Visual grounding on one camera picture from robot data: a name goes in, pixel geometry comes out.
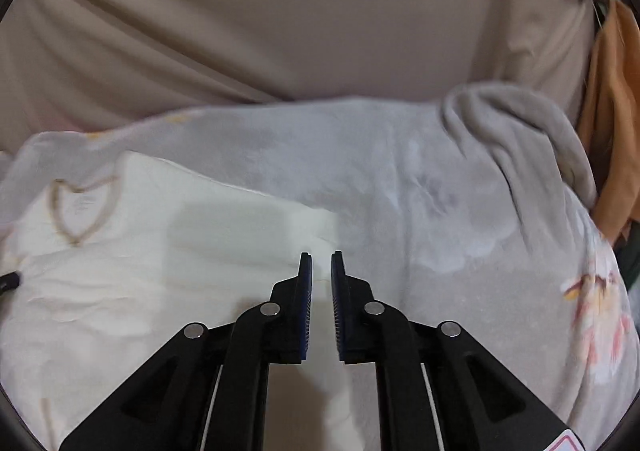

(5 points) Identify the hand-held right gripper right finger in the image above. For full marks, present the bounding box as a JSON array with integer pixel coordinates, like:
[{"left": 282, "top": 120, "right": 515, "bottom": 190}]
[{"left": 330, "top": 250, "right": 586, "bottom": 451}]

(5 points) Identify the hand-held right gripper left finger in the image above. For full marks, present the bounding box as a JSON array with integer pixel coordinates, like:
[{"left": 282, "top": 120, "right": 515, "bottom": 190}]
[{"left": 59, "top": 251, "right": 315, "bottom": 451}]

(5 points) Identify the white quilted pillow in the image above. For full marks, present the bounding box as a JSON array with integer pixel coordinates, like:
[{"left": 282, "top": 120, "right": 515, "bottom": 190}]
[{"left": 0, "top": 151, "right": 381, "bottom": 451}]

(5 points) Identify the grey floral fleece blanket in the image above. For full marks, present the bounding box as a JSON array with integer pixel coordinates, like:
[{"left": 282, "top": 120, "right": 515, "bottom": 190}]
[{"left": 0, "top": 84, "right": 633, "bottom": 437}]

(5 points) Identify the beige draped sheet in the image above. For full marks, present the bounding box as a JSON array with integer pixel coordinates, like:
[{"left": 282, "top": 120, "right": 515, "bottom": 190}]
[{"left": 0, "top": 0, "right": 601, "bottom": 142}]

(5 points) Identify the orange hanging cloth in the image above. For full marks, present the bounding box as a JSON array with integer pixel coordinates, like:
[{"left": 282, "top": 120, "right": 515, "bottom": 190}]
[{"left": 575, "top": 0, "right": 640, "bottom": 247}]

